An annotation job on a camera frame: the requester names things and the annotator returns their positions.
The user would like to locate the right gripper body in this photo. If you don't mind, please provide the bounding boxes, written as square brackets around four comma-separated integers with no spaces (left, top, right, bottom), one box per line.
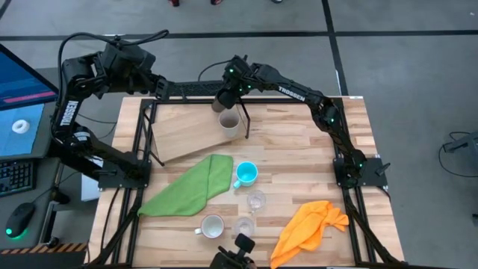
[222,55,259,94]

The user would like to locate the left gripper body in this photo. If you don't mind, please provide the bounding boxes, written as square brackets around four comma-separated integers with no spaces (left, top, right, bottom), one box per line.
[150,74,171,101]

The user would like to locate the beige ribbed cup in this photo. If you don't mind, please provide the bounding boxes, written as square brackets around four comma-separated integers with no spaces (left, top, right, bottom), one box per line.
[217,110,242,138]

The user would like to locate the teal mug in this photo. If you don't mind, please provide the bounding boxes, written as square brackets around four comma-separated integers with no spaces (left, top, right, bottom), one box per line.
[232,161,259,190]

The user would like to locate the clear plastic cup with handle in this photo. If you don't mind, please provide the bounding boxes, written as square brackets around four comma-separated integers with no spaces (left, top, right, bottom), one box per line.
[246,189,267,216]
[234,216,256,238]

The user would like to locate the grey white patterned mug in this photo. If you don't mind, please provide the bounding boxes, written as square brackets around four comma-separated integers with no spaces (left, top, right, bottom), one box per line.
[193,214,226,240]

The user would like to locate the green cloth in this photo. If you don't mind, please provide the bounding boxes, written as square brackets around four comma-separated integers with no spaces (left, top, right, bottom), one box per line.
[137,154,235,217]

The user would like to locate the computer monitor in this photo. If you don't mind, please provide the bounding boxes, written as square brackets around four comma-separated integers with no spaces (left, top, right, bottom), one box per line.
[0,43,60,160]

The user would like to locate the orange cloth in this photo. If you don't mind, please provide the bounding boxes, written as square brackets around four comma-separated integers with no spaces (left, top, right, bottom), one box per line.
[270,200,350,269]

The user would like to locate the black keyboard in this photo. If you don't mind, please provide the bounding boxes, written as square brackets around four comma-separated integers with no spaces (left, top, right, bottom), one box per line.
[0,158,37,198]

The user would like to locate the computer mouse with light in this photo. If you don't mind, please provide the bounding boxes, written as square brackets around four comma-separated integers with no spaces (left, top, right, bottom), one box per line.
[4,201,37,239]

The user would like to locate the black table frame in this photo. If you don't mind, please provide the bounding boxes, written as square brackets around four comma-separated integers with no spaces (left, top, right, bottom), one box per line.
[84,95,406,269]

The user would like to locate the wooden shelf with black frame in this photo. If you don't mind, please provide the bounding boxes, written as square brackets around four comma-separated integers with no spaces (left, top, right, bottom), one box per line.
[140,97,251,167]

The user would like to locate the black box with cable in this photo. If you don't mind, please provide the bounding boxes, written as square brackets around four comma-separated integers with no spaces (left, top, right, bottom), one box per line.
[438,130,478,179]

